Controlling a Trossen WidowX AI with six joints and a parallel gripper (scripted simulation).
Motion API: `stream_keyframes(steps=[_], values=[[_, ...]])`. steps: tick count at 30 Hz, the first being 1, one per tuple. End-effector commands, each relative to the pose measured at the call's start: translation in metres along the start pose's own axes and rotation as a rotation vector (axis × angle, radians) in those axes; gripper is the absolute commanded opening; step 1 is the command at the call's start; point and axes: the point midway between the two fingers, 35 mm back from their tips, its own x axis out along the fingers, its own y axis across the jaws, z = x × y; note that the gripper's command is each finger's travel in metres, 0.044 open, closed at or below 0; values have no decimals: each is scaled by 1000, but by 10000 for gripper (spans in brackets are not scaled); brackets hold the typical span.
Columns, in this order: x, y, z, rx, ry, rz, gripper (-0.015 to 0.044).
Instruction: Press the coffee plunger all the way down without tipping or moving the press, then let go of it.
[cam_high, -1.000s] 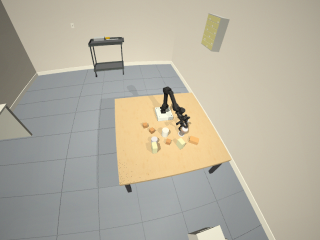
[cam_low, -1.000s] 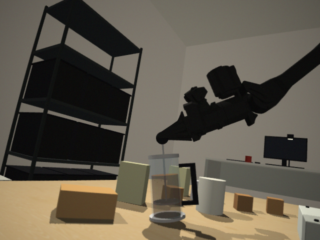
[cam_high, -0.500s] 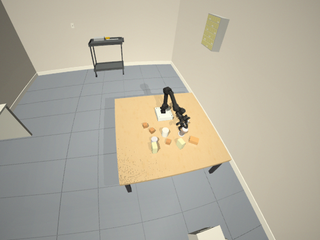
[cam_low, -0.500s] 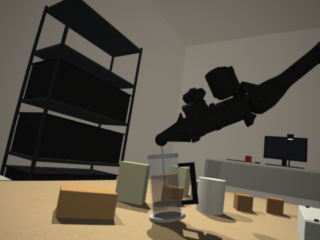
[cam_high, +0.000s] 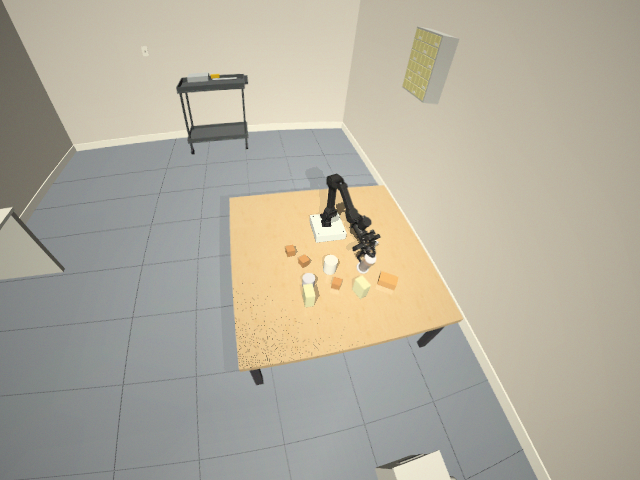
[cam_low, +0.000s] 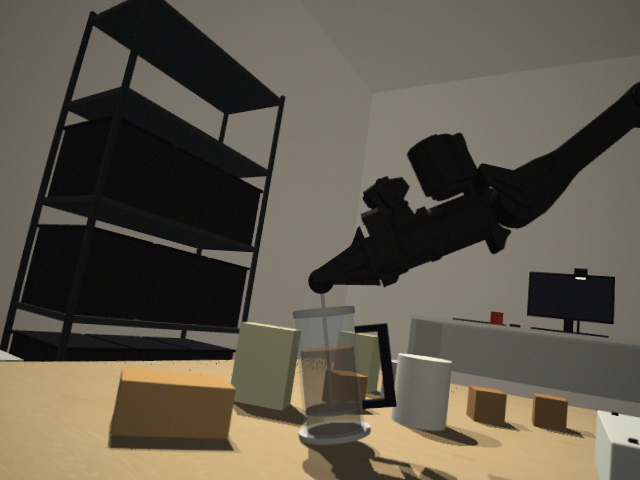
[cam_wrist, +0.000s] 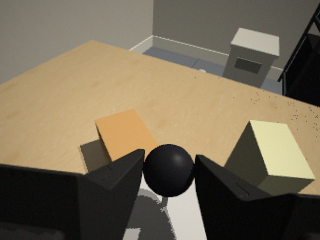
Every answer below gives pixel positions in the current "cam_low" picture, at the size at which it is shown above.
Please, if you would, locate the tan rectangular box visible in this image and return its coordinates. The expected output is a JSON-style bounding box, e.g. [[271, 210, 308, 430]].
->
[[111, 367, 236, 438]]

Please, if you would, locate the brown cube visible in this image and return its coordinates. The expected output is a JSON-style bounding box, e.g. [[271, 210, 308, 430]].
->
[[360, 374, 368, 399], [466, 386, 507, 425], [532, 393, 568, 432]]

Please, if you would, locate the glass french press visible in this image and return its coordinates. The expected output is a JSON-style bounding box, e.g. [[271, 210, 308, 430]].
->
[[293, 269, 397, 445]]

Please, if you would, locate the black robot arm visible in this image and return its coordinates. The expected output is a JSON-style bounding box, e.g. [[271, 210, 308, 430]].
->
[[363, 82, 640, 254]]

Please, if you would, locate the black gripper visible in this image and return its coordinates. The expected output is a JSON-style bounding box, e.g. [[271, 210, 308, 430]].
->
[[312, 206, 451, 287]]

